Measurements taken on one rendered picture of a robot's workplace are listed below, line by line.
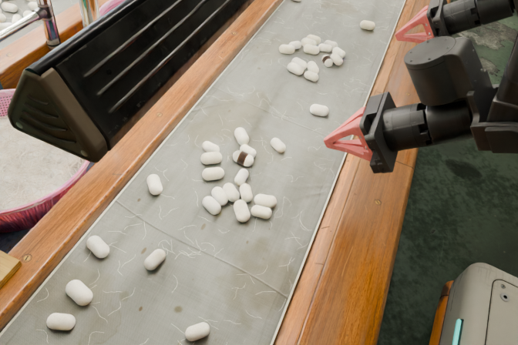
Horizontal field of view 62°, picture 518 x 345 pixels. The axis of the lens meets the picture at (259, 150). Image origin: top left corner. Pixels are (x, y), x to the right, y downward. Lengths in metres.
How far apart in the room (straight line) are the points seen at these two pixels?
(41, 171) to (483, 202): 1.67
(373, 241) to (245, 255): 0.19
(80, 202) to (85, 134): 0.35
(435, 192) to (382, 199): 1.18
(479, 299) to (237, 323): 0.87
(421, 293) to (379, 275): 0.97
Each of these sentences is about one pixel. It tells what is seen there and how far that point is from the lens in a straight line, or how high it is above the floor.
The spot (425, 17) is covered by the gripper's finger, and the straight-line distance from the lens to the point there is 0.89.
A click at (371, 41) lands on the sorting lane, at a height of 0.74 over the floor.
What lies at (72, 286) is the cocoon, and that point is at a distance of 0.61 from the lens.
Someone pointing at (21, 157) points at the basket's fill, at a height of 0.74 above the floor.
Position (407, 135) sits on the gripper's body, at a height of 0.94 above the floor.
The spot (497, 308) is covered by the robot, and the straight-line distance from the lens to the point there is 1.35.
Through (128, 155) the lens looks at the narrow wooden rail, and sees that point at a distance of 0.72.
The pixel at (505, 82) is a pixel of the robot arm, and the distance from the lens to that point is 0.50.
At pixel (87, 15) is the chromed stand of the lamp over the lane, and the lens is 0.61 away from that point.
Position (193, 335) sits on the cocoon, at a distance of 0.57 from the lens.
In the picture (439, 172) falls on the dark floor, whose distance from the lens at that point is 1.99.
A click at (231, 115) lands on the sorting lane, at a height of 0.74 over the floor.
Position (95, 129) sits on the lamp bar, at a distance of 0.33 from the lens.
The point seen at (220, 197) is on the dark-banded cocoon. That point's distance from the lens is 0.67.
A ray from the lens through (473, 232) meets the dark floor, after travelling 1.86.
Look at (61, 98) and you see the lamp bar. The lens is 0.32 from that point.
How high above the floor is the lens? 1.29
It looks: 47 degrees down
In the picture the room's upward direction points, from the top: 11 degrees clockwise
